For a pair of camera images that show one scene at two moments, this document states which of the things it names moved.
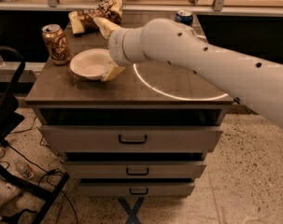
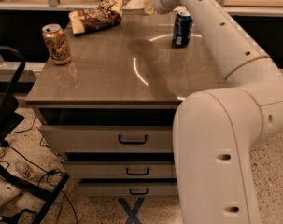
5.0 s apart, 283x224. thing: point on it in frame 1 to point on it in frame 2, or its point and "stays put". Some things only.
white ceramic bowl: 91,63 to 137,3
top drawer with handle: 134,138 stays put
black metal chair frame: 6,118 stays put
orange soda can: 57,44 stays put
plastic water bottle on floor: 26,171 stays put
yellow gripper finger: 106,26 to 148,4
